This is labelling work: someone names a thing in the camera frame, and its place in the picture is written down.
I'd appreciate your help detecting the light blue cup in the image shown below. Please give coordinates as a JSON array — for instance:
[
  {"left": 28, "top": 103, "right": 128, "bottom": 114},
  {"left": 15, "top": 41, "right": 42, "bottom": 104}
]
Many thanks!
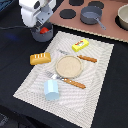
[{"left": 44, "top": 80, "right": 59, "bottom": 100}]

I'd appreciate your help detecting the red tomato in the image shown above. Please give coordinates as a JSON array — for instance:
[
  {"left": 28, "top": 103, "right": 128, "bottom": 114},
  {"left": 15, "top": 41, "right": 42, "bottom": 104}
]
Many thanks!
[{"left": 40, "top": 27, "right": 49, "bottom": 34}]

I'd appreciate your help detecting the brown stove top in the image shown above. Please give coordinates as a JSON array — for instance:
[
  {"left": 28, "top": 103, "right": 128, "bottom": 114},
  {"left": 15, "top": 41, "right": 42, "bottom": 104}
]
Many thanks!
[{"left": 50, "top": 0, "right": 128, "bottom": 42}]

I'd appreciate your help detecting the grey cooking pot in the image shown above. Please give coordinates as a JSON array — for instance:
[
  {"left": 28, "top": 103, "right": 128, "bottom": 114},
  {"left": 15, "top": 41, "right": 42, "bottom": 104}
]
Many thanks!
[{"left": 31, "top": 22, "right": 53, "bottom": 42}]

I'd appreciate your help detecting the fork with orange handle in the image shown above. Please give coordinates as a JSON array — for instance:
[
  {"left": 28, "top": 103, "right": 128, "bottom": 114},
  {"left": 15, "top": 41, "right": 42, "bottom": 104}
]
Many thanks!
[{"left": 45, "top": 71, "right": 86, "bottom": 89}]

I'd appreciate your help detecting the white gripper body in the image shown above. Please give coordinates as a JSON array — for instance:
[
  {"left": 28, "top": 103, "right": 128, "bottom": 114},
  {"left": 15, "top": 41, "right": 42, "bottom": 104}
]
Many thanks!
[{"left": 19, "top": 0, "right": 56, "bottom": 27}]

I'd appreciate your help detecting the yellow butter box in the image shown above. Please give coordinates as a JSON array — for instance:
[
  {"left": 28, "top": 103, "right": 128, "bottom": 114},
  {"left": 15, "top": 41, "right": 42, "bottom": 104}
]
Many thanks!
[{"left": 72, "top": 39, "right": 89, "bottom": 52}]

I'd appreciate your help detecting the woven beige placemat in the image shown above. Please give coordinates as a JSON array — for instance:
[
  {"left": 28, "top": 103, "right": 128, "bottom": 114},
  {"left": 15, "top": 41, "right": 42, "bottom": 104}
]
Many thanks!
[{"left": 14, "top": 31, "right": 114, "bottom": 128}]

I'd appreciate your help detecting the round wooden plate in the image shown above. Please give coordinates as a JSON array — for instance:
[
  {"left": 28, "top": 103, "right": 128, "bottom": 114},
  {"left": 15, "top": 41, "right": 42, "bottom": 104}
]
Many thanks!
[{"left": 55, "top": 55, "right": 83, "bottom": 78}]

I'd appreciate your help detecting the knife with orange handle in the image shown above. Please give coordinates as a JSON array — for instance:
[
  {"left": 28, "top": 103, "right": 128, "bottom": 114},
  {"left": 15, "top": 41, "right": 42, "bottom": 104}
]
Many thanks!
[{"left": 58, "top": 49, "right": 97, "bottom": 63}]

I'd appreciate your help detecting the beige bowl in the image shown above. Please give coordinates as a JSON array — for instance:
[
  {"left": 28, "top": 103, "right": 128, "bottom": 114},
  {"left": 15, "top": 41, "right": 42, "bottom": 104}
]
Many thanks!
[{"left": 118, "top": 4, "right": 128, "bottom": 30}]

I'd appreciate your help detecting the orange bread loaf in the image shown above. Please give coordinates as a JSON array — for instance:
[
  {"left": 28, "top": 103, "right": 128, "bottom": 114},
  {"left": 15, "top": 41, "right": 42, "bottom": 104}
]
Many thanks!
[{"left": 30, "top": 53, "right": 51, "bottom": 65}]

